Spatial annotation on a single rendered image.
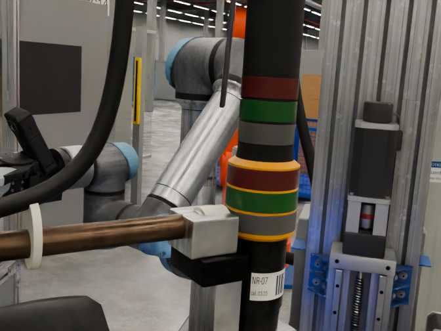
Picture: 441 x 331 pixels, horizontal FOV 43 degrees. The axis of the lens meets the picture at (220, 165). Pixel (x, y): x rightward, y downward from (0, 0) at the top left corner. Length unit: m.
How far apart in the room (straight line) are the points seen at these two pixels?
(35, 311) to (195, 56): 0.78
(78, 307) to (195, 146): 0.55
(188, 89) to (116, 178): 0.27
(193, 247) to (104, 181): 0.72
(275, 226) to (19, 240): 0.14
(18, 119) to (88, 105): 4.13
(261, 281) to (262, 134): 0.09
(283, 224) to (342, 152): 0.93
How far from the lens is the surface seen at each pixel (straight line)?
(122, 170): 1.02
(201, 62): 1.14
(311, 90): 8.53
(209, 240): 0.31
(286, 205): 0.32
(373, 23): 1.24
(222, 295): 0.32
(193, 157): 0.98
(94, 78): 5.06
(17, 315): 0.47
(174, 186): 0.96
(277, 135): 0.31
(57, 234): 0.28
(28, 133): 0.90
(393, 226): 1.29
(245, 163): 0.32
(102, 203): 1.02
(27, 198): 0.27
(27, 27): 4.47
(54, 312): 0.48
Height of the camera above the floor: 1.62
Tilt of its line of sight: 10 degrees down
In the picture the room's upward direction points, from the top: 3 degrees clockwise
